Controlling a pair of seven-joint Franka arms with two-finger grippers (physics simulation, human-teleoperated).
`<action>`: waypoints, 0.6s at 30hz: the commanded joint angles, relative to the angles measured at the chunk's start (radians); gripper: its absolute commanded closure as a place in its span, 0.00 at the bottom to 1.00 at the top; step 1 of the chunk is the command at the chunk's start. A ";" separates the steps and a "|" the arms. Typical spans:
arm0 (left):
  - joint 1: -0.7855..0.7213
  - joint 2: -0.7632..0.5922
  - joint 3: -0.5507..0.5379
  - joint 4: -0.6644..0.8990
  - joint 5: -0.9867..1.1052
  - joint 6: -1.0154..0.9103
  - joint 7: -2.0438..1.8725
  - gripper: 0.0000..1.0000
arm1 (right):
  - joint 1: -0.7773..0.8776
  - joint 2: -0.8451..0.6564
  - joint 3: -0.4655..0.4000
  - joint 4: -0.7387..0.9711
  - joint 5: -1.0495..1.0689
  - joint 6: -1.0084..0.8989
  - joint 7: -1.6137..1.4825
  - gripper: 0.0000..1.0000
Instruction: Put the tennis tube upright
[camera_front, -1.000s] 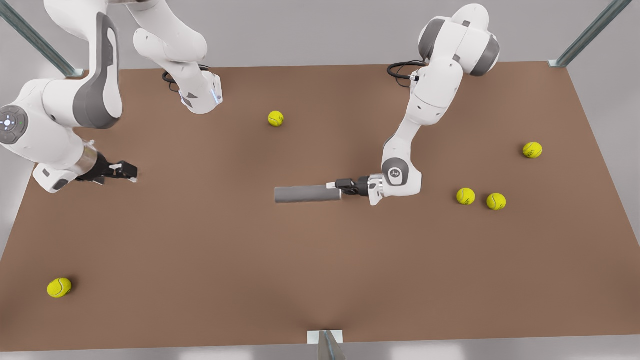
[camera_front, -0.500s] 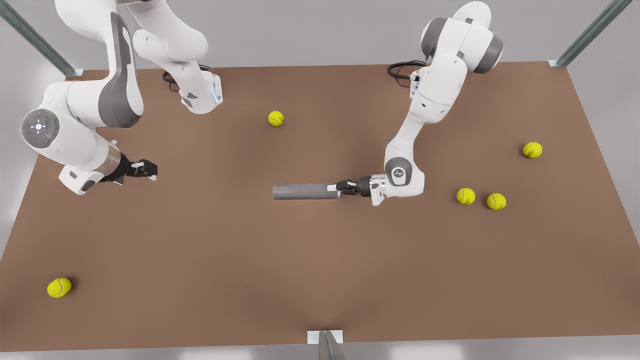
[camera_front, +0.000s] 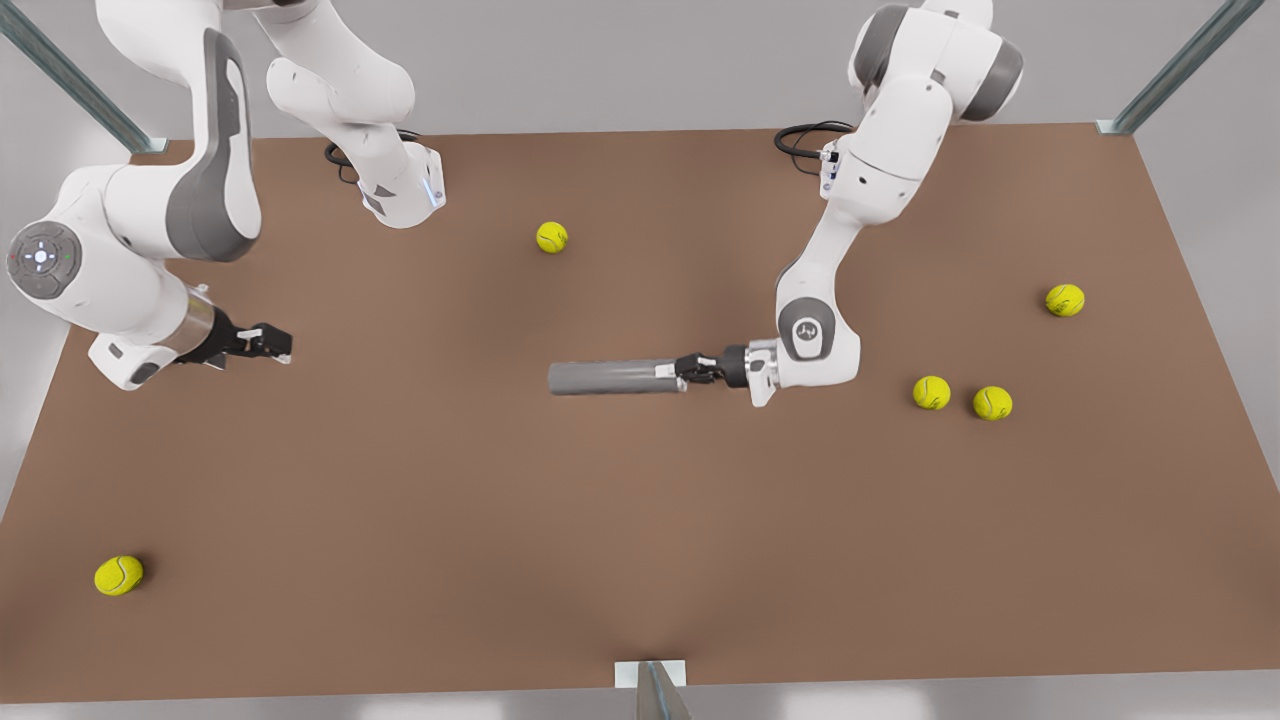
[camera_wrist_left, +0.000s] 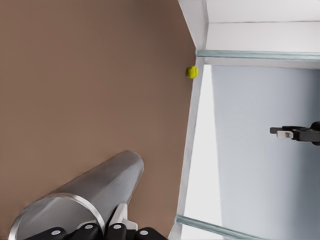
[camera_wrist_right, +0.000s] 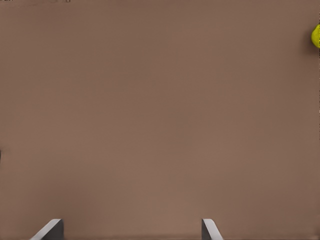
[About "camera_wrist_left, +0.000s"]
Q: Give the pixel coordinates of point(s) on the yellow tennis ball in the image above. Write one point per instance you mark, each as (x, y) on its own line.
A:
(192, 72)

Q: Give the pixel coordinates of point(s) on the black-rooted finger of the right gripper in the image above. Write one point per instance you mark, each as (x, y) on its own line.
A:
(280, 129)

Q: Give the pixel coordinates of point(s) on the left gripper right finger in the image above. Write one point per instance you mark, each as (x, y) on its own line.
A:
(120, 225)

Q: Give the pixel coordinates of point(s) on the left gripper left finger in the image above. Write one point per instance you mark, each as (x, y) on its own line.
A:
(82, 231)

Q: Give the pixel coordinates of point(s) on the silver frame post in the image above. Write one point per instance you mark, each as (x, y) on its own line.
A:
(257, 55)
(207, 225)

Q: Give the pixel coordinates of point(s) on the pale finger of the right gripper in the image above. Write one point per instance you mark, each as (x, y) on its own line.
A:
(285, 134)

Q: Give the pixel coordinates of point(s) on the silver tennis ball tube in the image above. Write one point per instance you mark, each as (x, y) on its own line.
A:
(105, 185)

